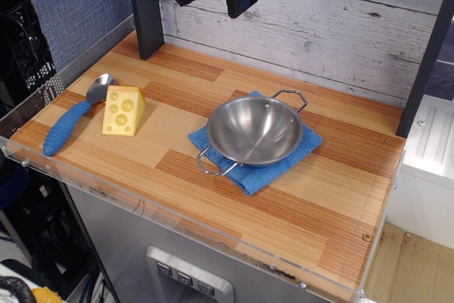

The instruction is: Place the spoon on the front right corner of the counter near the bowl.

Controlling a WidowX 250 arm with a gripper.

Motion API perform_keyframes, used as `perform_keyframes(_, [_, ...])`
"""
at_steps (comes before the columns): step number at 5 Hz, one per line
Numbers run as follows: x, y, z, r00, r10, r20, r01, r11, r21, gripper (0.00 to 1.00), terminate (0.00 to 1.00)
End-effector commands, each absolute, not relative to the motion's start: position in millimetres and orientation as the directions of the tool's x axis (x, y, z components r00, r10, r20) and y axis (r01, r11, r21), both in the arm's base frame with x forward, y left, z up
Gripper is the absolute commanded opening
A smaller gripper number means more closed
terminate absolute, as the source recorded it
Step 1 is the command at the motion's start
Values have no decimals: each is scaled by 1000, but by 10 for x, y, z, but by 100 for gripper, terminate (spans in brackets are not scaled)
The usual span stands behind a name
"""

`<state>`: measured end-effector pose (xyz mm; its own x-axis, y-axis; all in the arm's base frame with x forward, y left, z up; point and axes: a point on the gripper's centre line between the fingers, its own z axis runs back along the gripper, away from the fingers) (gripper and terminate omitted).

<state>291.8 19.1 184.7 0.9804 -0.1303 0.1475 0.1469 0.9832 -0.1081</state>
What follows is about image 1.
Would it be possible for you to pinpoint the blue handled metal spoon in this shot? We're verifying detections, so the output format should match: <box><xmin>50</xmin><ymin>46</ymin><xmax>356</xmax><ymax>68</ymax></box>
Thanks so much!
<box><xmin>43</xmin><ymin>73</ymin><xmax>116</xmax><ymax>156</ymax></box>

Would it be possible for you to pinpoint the clear acrylic counter guard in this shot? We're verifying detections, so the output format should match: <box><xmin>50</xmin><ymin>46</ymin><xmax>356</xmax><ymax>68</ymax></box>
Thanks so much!
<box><xmin>1</xmin><ymin>33</ymin><xmax>404</xmax><ymax>302</ymax></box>

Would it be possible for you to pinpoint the yellow toy cheese wedge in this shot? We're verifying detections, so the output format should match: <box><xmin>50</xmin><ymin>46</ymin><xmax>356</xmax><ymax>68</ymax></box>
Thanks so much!
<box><xmin>101</xmin><ymin>85</ymin><xmax>146</xmax><ymax>137</ymax></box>

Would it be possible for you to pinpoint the black plastic crate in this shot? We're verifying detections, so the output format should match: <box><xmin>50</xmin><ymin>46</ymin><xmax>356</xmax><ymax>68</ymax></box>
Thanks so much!
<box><xmin>1</xmin><ymin>0</ymin><xmax>56</xmax><ymax>106</ymax></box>

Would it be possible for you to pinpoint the blue folded cloth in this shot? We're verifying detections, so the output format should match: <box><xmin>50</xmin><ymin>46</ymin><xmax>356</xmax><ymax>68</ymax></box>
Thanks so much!
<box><xmin>188</xmin><ymin>91</ymin><xmax>322</xmax><ymax>196</ymax></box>

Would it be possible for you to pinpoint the white ribbed side appliance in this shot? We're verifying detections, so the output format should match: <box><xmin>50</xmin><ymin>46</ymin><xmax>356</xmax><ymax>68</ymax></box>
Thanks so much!
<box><xmin>386</xmin><ymin>95</ymin><xmax>453</xmax><ymax>248</ymax></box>

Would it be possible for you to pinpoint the silver dispenser button panel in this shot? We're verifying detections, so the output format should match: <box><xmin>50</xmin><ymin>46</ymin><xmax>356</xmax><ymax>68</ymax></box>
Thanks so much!
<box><xmin>146</xmin><ymin>246</ymin><xmax>235</xmax><ymax>302</ymax></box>

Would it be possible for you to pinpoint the dark grey left post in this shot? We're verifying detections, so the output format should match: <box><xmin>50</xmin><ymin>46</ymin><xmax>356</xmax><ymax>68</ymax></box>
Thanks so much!
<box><xmin>131</xmin><ymin>0</ymin><xmax>165</xmax><ymax>60</ymax></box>

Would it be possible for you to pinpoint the dark grey post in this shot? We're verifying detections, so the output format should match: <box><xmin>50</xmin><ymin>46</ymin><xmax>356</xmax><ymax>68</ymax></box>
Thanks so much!
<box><xmin>131</xmin><ymin>0</ymin><xmax>165</xmax><ymax>60</ymax></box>
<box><xmin>396</xmin><ymin>0</ymin><xmax>453</xmax><ymax>138</ymax></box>

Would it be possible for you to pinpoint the steel bowl with handles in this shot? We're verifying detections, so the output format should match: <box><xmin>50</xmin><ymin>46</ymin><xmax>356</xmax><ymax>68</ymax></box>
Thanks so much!
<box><xmin>197</xmin><ymin>89</ymin><xmax>308</xmax><ymax>176</ymax></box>

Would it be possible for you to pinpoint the dark grey right post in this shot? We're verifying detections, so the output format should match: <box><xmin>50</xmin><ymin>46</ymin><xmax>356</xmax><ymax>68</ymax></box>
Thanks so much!
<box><xmin>396</xmin><ymin>0</ymin><xmax>453</xmax><ymax>138</ymax></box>

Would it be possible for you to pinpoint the black braided cable sleeve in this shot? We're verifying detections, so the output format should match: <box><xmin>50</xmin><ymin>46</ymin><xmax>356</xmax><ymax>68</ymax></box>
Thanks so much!
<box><xmin>0</xmin><ymin>275</ymin><xmax>38</xmax><ymax>303</ymax></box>

